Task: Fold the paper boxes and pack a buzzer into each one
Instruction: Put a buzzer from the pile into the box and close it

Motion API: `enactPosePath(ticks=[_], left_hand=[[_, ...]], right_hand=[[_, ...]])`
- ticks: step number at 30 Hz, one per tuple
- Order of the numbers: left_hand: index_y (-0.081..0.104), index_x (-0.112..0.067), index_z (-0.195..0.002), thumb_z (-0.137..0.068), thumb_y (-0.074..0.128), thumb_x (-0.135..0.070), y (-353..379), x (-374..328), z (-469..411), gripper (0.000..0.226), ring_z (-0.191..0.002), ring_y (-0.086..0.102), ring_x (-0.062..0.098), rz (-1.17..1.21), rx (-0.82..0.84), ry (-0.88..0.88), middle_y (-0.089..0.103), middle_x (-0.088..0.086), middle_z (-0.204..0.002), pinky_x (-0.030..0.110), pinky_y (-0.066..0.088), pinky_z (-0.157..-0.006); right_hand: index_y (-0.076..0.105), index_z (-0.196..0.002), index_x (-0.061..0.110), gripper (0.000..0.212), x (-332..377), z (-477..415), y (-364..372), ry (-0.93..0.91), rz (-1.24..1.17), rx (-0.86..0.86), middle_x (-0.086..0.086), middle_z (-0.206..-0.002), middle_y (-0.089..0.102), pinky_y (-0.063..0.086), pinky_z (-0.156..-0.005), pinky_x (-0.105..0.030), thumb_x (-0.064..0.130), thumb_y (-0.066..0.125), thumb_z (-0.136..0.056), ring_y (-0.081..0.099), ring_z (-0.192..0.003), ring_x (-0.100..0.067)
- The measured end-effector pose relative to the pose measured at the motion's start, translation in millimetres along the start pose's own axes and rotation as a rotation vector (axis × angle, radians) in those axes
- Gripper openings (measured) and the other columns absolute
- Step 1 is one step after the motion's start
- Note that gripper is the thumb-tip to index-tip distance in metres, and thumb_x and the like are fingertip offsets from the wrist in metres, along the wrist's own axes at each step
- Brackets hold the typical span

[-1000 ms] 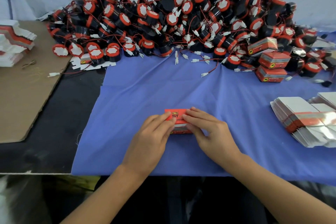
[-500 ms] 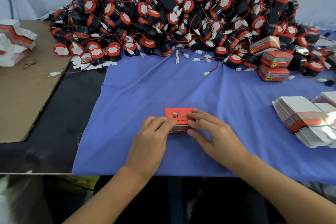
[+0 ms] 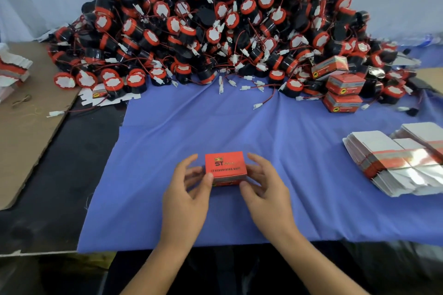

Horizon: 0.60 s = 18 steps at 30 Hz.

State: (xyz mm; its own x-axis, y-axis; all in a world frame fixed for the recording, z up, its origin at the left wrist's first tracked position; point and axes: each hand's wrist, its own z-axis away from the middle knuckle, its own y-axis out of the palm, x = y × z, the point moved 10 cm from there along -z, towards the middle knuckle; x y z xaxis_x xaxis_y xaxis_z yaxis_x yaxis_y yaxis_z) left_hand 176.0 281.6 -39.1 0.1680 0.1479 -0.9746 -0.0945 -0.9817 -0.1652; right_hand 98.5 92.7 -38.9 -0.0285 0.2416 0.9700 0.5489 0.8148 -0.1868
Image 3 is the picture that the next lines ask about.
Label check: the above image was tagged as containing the brown cardboard sheet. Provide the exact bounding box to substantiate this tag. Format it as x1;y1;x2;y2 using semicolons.
414;66;443;96
0;42;85;211

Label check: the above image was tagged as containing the person's left forearm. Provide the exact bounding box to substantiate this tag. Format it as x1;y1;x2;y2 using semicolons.
121;242;198;295

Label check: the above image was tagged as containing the person's left hand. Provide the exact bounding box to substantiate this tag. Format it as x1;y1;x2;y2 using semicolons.
160;153;215;252

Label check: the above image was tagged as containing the stack of paper boxes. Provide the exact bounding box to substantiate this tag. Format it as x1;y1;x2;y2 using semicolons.
0;42;34;103
342;122;443;198

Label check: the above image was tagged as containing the person's right forearm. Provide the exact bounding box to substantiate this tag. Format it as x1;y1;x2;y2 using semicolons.
273;232;371;295

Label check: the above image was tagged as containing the pile of black red buzzers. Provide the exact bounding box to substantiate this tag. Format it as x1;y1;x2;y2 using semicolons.
45;0;425;107

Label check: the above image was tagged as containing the rubber band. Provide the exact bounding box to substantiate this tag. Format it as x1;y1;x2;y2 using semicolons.
10;94;33;107

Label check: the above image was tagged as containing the clear plastic bottle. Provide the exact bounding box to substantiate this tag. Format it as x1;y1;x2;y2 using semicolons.
405;33;436;47

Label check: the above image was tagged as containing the person's right hand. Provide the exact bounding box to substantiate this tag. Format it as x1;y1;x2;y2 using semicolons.
238;152;300;245

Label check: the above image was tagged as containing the blue cloth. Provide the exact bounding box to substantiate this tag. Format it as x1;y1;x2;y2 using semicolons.
78;44;443;254

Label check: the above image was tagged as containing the orange white paper box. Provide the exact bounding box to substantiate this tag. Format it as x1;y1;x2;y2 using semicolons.
322;92;364;114
325;72;367;96
311;55;350;79
204;151;249;188

